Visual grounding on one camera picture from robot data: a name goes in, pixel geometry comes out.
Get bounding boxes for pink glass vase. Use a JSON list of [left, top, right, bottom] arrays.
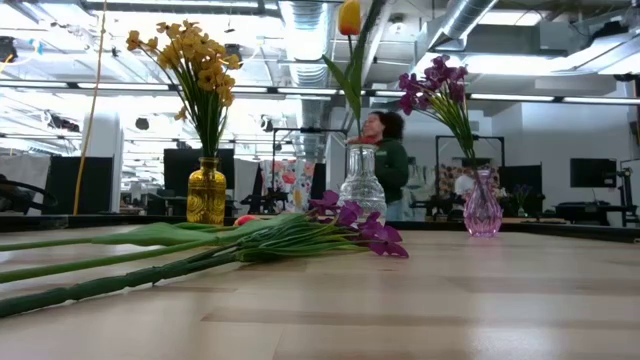
[[462, 168, 504, 238]]

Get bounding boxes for black background rig frame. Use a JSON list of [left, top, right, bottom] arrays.
[[271, 127, 350, 176], [434, 134, 506, 171]]

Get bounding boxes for yellow artificial tulip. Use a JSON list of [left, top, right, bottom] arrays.
[[322, 0, 389, 151]]

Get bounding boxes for purple artificial flower bunch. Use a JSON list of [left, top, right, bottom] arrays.
[[0, 189, 410, 320], [398, 54, 477, 174]]

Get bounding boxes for silver ventilation duct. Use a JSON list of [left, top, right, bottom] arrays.
[[279, 0, 334, 151]]

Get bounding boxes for white pillar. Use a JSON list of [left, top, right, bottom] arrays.
[[82, 112, 125, 166]]

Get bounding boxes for black monitor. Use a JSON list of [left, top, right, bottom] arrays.
[[569, 158, 618, 189], [163, 148, 235, 201], [42, 156, 114, 216], [498, 164, 544, 215]]

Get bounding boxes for black desk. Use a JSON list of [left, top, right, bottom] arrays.
[[552, 201, 640, 227]]

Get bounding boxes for floral patterned cloth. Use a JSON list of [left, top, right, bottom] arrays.
[[259, 158, 317, 214]]

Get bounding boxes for clear glass vase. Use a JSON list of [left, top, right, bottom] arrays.
[[338, 143, 388, 226]]

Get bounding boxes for long yellow cable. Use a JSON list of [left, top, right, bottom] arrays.
[[73, 0, 109, 216]]

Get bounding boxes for white panel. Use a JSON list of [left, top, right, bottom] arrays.
[[0, 154, 51, 216]]

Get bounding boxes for white teal patterned cloth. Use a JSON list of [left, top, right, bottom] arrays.
[[407, 162, 434, 221]]

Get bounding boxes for amber glass vase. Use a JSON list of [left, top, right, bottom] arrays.
[[186, 156, 228, 226]]

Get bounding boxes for blue potted flowers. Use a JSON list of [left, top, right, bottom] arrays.
[[510, 182, 532, 214]]

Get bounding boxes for long ceiling light strip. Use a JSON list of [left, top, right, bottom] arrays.
[[277, 87, 367, 97], [469, 92, 556, 103], [562, 96, 640, 106], [77, 82, 171, 92]]

